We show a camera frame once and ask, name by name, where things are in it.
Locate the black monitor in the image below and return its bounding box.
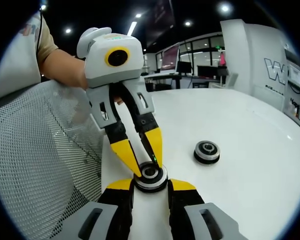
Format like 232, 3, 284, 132
176, 61, 192, 75
197, 64, 220, 77

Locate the large wall screen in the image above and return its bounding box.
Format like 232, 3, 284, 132
161, 42, 181, 71

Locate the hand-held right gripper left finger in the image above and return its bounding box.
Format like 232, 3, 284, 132
55, 178, 135, 240

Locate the white table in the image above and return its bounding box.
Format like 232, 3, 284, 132
99, 87, 300, 240

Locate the white shelf unit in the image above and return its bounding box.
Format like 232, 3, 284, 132
281, 43, 300, 137

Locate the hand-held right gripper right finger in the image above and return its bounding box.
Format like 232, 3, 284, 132
167, 178, 250, 240

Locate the white partition with letters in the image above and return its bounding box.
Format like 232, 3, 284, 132
219, 19, 289, 111

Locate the grey mesh chair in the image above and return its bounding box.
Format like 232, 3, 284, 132
0, 79, 108, 240

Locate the metal wheel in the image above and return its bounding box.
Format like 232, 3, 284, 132
193, 140, 221, 166
133, 161, 169, 194

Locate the thin black cable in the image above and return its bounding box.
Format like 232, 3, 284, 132
36, 6, 45, 47

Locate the white office chair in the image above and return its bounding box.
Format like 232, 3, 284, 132
224, 72, 239, 88

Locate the black rubber ring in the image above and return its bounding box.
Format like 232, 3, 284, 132
193, 149, 221, 166
134, 178, 169, 194

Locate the person's left forearm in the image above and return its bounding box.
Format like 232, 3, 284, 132
37, 47, 89, 90

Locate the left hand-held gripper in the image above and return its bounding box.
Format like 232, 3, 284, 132
76, 26, 164, 178

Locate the person's body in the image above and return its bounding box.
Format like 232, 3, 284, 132
0, 11, 59, 106

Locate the long ceiling strip light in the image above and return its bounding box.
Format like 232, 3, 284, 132
128, 21, 138, 37

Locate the office desk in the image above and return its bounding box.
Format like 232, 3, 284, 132
144, 71, 222, 90

